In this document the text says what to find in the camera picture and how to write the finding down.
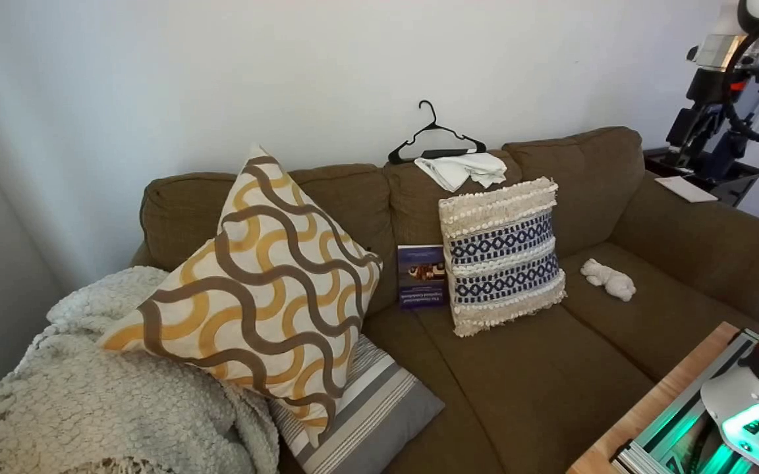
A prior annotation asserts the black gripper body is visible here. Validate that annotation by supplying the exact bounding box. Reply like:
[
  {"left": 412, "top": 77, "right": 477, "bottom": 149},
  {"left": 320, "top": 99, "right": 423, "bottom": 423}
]
[{"left": 665, "top": 66, "right": 751, "bottom": 179}]

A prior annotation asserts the blue white fringed pillow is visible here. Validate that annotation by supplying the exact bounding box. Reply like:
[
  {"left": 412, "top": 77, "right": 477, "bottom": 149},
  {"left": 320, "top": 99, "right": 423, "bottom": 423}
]
[{"left": 434, "top": 177, "right": 570, "bottom": 339}]

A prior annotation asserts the grey white striped pillow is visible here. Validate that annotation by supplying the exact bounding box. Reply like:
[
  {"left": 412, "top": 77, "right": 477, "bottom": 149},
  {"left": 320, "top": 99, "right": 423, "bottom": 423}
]
[{"left": 270, "top": 332, "right": 448, "bottom": 474}]

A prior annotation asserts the yellow brown wave-pattern pillow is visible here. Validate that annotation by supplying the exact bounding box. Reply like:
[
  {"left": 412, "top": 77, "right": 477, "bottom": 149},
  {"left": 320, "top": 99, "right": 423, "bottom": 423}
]
[{"left": 98, "top": 145, "right": 384, "bottom": 451}]

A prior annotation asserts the black side table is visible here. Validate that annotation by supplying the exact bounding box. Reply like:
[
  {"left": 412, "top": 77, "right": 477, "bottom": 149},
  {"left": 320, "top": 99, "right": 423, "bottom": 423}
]
[{"left": 640, "top": 145, "right": 759, "bottom": 210}]

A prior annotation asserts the white paper sheet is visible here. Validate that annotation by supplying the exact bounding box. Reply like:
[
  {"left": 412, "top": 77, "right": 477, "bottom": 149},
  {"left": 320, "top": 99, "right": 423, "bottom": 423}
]
[{"left": 653, "top": 174, "right": 719, "bottom": 204}]

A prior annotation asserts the white crumpled tissue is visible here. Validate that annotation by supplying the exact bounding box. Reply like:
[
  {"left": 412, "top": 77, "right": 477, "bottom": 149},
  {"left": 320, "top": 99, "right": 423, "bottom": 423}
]
[{"left": 578, "top": 256, "right": 640, "bottom": 306}]

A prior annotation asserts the white folded cloth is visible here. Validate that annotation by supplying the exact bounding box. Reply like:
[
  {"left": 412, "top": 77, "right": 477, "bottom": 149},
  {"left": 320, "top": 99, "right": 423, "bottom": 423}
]
[{"left": 412, "top": 149, "right": 511, "bottom": 195}]

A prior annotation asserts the black clothes hanger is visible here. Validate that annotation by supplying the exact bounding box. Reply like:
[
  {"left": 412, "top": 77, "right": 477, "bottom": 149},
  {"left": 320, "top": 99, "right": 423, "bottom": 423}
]
[{"left": 384, "top": 96, "right": 490, "bottom": 166}]

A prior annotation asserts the dark blue book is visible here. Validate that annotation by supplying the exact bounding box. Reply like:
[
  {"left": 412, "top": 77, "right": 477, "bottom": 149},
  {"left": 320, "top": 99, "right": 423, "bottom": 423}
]
[{"left": 395, "top": 243, "right": 450, "bottom": 311}]

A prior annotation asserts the brown fabric sofa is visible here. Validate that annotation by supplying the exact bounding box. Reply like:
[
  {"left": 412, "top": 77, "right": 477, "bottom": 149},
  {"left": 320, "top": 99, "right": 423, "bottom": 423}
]
[{"left": 129, "top": 124, "right": 759, "bottom": 474}]

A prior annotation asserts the grey knit blanket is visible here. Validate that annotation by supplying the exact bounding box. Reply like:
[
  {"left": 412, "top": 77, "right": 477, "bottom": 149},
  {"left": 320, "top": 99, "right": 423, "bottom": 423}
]
[{"left": 0, "top": 262, "right": 284, "bottom": 474}]

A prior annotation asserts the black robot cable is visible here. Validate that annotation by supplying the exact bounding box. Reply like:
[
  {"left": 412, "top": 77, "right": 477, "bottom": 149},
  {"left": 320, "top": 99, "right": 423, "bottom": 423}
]
[{"left": 716, "top": 7, "right": 759, "bottom": 148}]

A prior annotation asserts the wooden table with metal rail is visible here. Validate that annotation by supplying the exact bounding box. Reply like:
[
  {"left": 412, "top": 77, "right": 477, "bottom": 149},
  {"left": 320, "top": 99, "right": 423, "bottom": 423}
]
[{"left": 568, "top": 318, "right": 759, "bottom": 474}]

